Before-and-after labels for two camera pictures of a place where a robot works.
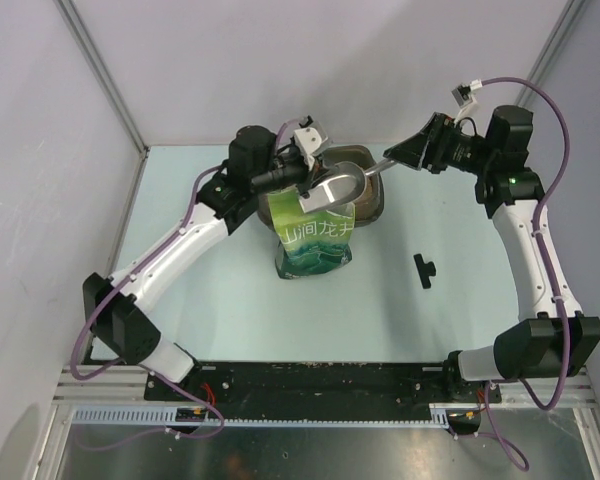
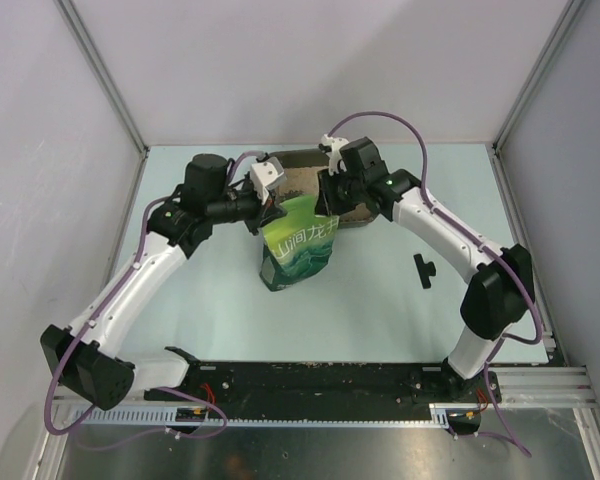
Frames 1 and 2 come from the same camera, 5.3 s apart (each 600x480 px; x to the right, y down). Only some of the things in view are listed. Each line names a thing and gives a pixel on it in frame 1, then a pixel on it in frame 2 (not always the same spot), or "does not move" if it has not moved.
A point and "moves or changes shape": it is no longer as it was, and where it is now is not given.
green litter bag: (312, 242) moves or changes shape
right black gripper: (426, 149) → (326, 203)
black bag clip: (425, 270) does not move
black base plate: (314, 384) does not move
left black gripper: (305, 174) → (263, 214)
